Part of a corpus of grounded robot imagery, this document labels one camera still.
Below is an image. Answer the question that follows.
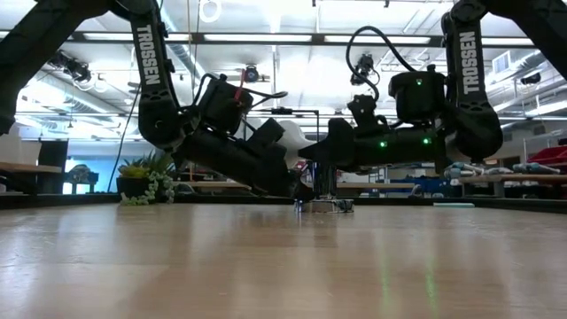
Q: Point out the chrome lamp socket base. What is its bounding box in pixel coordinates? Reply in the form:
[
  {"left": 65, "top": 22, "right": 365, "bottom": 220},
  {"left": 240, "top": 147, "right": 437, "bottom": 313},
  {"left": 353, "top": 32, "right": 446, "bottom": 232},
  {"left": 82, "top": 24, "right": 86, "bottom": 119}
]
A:
[{"left": 294, "top": 163, "right": 355, "bottom": 214}]

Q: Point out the black hanging cable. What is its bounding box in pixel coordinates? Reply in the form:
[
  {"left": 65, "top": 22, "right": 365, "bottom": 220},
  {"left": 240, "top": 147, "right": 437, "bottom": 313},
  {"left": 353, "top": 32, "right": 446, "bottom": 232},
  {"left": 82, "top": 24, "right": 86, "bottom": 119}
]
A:
[{"left": 107, "top": 83, "right": 142, "bottom": 192}]

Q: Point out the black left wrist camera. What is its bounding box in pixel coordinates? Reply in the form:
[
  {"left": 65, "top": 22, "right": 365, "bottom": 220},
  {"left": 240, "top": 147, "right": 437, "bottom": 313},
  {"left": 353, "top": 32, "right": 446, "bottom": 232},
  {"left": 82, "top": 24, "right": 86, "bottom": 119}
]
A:
[{"left": 247, "top": 117, "right": 287, "bottom": 150}]

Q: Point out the white flood lightbulb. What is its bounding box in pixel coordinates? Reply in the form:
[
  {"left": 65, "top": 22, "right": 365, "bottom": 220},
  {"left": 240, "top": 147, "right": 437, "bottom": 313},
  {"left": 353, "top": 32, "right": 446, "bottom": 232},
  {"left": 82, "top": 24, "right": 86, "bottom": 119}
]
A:
[{"left": 278, "top": 119, "right": 318, "bottom": 169}]

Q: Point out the thin black pole stand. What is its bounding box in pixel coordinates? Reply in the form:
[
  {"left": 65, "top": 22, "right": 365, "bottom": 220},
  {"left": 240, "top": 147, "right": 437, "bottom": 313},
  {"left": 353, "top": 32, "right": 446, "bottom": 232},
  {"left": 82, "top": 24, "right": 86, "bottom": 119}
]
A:
[{"left": 270, "top": 107, "right": 321, "bottom": 143}]

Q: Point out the black left camera cable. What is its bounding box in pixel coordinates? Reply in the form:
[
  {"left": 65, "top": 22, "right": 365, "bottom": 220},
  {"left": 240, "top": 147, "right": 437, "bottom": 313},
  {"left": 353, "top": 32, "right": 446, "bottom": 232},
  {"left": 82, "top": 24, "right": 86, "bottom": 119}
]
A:
[{"left": 190, "top": 73, "right": 290, "bottom": 112}]

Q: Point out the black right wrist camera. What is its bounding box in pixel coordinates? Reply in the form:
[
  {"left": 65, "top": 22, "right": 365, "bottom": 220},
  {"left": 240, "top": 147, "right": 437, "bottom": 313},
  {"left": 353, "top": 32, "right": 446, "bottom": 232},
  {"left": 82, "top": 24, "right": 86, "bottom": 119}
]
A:
[{"left": 347, "top": 94, "right": 386, "bottom": 130}]

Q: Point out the red bin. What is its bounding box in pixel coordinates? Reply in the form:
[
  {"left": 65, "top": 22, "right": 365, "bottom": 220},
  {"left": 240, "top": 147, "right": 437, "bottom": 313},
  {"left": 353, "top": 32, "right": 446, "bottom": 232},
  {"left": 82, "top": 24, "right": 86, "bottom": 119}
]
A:
[{"left": 526, "top": 145, "right": 567, "bottom": 167}]

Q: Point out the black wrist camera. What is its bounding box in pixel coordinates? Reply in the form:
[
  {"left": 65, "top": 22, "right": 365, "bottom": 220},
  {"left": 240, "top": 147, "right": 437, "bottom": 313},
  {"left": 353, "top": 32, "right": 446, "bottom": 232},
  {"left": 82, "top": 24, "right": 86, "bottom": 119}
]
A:
[
  {"left": 347, "top": 94, "right": 386, "bottom": 130},
  {"left": 247, "top": 117, "right": 287, "bottom": 150}
]

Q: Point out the white hanging ring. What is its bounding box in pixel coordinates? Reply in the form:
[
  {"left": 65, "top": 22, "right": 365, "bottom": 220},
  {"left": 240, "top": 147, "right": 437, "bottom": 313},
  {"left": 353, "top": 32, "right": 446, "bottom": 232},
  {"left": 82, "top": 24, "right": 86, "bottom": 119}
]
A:
[{"left": 198, "top": 0, "right": 222, "bottom": 24}]

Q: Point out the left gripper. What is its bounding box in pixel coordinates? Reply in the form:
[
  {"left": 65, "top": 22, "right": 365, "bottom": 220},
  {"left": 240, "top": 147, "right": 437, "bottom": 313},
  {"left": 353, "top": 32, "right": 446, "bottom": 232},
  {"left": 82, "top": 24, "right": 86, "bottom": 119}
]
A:
[{"left": 175, "top": 132, "right": 315, "bottom": 201}]

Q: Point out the black hanging camera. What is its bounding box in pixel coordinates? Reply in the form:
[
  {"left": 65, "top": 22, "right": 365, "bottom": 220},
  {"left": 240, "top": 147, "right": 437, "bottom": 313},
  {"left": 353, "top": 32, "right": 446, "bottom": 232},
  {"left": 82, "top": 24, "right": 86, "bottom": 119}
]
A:
[{"left": 352, "top": 52, "right": 378, "bottom": 88}]

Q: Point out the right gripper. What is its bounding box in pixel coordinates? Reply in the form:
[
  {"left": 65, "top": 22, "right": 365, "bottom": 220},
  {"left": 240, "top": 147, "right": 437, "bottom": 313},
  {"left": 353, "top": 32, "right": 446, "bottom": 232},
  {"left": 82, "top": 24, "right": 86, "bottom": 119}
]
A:
[{"left": 299, "top": 117, "right": 447, "bottom": 174}]

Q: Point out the black camera cable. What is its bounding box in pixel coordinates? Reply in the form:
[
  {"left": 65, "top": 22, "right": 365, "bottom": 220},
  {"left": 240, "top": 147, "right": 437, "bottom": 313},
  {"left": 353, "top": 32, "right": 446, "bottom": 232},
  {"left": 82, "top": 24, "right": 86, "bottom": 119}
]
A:
[
  {"left": 190, "top": 73, "right": 290, "bottom": 112},
  {"left": 345, "top": 25, "right": 420, "bottom": 102}
]

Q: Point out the black right camera cable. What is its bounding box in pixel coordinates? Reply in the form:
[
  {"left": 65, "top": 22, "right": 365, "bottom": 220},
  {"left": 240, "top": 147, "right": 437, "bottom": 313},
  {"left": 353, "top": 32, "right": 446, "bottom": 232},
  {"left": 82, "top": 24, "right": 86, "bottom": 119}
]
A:
[{"left": 345, "top": 25, "right": 420, "bottom": 102}]

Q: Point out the light wooden table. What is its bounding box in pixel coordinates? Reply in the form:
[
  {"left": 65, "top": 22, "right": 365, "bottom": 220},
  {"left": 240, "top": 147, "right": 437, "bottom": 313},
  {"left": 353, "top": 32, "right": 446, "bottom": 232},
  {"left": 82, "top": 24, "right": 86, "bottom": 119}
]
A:
[
  {"left": 460, "top": 174, "right": 567, "bottom": 198},
  {"left": 0, "top": 161, "right": 63, "bottom": 196}
]

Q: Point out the black cabinet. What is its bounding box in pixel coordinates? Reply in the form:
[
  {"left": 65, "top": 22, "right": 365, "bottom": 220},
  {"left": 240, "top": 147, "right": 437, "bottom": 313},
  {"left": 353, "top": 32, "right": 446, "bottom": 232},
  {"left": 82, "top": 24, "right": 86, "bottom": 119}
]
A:
[{"left": 38, "top": 139, "right": 70, "bottom": 195}]

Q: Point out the black ceiling-mounted device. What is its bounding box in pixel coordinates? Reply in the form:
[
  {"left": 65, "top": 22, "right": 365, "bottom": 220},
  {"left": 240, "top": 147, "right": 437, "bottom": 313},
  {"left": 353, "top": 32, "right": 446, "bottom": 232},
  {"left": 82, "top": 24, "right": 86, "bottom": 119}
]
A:
[{"left": 47, "top": 49, "right": 93, "bottom": 84}]

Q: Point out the small potted green plant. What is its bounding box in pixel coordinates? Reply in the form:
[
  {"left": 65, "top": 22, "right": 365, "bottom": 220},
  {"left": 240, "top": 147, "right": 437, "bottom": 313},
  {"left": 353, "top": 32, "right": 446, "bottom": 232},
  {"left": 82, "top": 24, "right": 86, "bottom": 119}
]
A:
[{"left": 115, "top": 149, "right": 177, "bottom": 206}]

